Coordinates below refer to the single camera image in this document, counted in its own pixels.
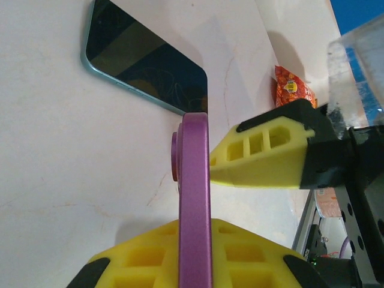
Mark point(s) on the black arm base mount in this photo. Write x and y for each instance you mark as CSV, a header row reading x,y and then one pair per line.
x,y
313,243

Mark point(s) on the purple smartphone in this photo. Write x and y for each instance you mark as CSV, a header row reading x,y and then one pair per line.
x,y
193,195

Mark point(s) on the teal smartphone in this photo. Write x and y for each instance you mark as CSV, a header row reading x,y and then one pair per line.
x,y
141,66

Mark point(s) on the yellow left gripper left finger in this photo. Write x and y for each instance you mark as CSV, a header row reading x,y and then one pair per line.
x,y
135,264

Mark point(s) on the orange snack bag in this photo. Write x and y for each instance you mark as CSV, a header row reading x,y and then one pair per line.
x,y
289,87

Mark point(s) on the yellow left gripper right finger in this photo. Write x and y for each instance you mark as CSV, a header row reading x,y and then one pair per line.
x,y
255,264

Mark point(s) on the printed paper cup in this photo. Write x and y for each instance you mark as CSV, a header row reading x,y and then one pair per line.
x,y
328,204

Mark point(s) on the translucent plastic cover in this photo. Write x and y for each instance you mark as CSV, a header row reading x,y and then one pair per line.
x,y
345,75

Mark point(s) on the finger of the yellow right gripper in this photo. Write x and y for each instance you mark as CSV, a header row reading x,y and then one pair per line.
x,y
270,171

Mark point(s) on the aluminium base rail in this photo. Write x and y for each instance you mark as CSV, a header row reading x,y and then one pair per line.
x,y
306,219

